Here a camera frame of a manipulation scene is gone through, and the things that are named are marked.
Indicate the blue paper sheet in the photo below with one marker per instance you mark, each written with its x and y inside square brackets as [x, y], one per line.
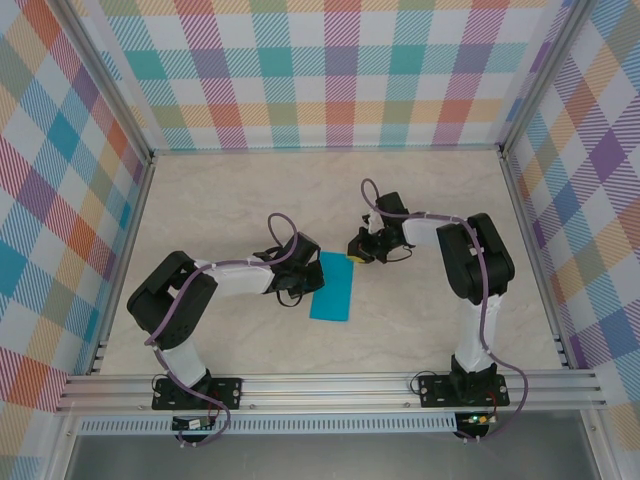
[332, 290]

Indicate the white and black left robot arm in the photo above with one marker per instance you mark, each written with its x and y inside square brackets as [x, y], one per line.
[235, 280]

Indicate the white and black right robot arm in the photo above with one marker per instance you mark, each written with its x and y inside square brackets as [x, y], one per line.
[475, 260]

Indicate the grey metal sheet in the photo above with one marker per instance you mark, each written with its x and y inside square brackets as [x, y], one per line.
[325, 460]

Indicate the aluminium table edge rail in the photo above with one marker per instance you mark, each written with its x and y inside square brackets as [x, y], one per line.
[325, 149]
[130, 240]
[532, 250]

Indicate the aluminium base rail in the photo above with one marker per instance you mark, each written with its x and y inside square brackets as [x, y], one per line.
[325, 390]

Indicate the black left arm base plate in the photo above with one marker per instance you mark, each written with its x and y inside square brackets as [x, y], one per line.
[227, 390]

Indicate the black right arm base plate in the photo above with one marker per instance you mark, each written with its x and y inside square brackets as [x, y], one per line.
[435, 390]

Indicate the aluminium frame post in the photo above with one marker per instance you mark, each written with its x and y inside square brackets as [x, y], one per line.
[107, 82]
[545, 80]

